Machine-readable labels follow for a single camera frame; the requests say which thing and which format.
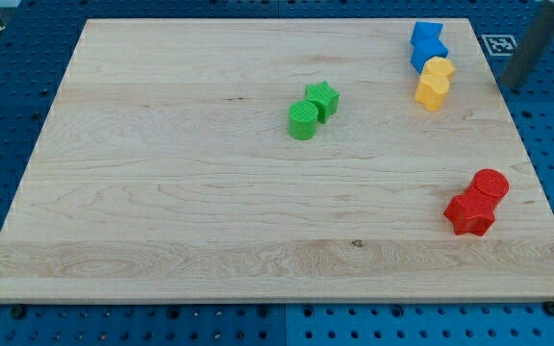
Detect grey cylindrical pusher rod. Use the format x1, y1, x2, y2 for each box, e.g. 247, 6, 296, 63
499, 0, 554, 89

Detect red cylinder block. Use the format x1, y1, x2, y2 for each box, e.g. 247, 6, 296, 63
466, 168, 510, 210

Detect blue cube block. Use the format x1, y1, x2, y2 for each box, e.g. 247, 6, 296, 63
410, 38, 448, 74

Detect yellow heart block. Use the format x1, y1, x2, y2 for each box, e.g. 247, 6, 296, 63
415, 74, 450, 111

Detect white fiducial marker tag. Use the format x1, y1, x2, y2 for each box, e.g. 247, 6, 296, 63
481, 34, 517, 57

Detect green star block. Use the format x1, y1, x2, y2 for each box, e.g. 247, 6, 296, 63
305, 81, 340, 124

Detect yellow hexagon block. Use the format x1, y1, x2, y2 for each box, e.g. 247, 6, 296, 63
421, 57, 456, 82

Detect blue triangular block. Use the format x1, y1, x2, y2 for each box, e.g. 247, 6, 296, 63
410, 21, 443, 46

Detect red star block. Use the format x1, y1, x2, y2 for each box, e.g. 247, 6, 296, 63
443, 193, 495, 236

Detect wooden board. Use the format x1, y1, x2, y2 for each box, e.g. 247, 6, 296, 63
0, 18, 554, 305

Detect green cylinder block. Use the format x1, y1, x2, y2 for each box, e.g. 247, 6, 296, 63
288, 100, 318, 140

